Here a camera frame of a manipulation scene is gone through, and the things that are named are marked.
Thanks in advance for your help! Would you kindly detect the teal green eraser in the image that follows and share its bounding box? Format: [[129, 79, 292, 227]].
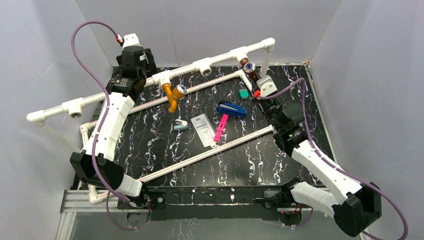
[[238, 88, 250, 100]]

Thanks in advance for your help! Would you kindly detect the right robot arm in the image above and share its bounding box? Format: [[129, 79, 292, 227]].
[[258, 95, 382, 237]]

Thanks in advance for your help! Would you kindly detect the white PVC pipe frame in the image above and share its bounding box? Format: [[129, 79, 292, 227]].
[[26, 37, 275, 204]]

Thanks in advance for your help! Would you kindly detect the black front base bar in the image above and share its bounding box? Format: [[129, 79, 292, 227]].
[[147, 185, 291, 221]]

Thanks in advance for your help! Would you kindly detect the aluminium frame rail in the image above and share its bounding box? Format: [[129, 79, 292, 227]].
[[56, 66, 372, 240]]

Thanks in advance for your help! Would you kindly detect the pink plastic clip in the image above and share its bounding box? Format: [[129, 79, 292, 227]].
[[213, 114, 229, 143]]

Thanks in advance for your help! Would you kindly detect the orange plastic faucet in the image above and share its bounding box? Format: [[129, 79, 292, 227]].
[[161, 83, 187, 113]]

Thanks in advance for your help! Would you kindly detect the small white teal clip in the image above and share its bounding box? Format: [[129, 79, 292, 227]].
[[173, 119, 188, 131]]

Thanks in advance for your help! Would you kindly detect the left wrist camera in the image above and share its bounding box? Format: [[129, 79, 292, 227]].
[[115, 33, 143, 50]]

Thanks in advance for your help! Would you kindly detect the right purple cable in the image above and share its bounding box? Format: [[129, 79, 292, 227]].
[[258, 77, 409, 240]]

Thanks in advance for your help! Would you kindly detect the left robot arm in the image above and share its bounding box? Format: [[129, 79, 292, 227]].
[[70, 45, 158, 208]]

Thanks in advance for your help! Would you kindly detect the brown plastic faucet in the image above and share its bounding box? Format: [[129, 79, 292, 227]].
[[240, 58, 259, 83]]

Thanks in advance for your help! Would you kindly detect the blue stapler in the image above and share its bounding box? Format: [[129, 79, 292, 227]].
[[215, 101, 247, 118]]

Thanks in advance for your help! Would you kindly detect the white barcode label tag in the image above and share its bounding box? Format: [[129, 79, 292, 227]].
[[190, 113, 217, 149]]

